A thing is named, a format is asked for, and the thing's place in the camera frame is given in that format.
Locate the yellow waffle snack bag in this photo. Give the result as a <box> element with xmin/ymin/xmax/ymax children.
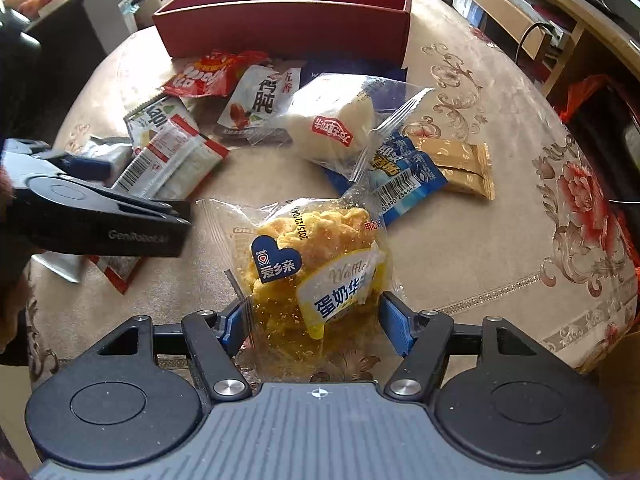
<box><xmin>198</xmin><ymin>188</ymin><xmax>393</xmax><ymax>382</ymax></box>

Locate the round bun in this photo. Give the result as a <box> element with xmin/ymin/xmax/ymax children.
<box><xmin>273</xmin><ymin>74</ymin><xmax>432</xmax><ymax>181</ymax></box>

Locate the Kaprons wafer packet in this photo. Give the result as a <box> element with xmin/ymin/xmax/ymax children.
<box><xmin>124</xmin><ymin>94</ymin><xmax>198</xmax><ymax>155</ymax></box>

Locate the gold foil snack packet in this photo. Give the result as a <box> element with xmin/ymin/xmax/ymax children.
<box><xmin>409</xmin><ymin>136</ymin><xmax>496</xmax><ymax>200</ymax></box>

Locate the dark long side table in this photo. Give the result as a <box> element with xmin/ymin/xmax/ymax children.
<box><xmin>0</xmin><ymin>0</ymin><xmax>191</xmax><ymax>126</ymax></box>

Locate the wooden TV cabinet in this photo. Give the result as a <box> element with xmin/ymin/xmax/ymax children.
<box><xmin>399</xmin><ymin>0</ymin><xmax>640</xmax><ymax>97</ymax></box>

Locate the red cardboard box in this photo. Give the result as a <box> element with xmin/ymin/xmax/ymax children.
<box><xmin>153</xmin><ymin>0</ymin><xmax>412</xmax><ymax>65</ymax></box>

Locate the orange plastic bag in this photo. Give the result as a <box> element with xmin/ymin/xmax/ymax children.
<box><xmin>555</xmin><ymin>74</ymin><xmax>632</xmax><ymax>125</ymax></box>

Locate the silver foil snack packet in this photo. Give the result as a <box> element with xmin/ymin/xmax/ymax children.
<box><xmin>79</xmin><ymin>136</ymin><xmax>134</xmax><ymax>186</ymax></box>

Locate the blue wafer biscuit packet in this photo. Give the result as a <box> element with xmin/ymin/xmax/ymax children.
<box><xmin>300</xmin><ymin>58</ymin><xmax>420</xmax><ymax>113</ymax></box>

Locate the red Trolli candy bag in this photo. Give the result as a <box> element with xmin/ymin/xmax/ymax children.
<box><xmin>162</xmin><ymin>50</ymin><xmax>270</xmax><ymax>98</ymax></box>

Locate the blue white snack bar wrapper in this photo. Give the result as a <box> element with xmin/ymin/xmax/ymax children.
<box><xmin>324</xmin><ymin>131</ymin><xmax>449</xmax><ymax>226</ymax></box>

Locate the red white snack packet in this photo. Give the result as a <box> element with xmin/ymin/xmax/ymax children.
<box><xmin>86</xmin><ymin>114</ymin><xmax>231</xmax><ymax>295</ymax></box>

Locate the white duck gizzard packet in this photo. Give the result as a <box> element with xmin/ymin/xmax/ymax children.
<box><xmin>214</xmin><ymin>65</ymin><xmax>302</xmax><ymax>144</ymax></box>

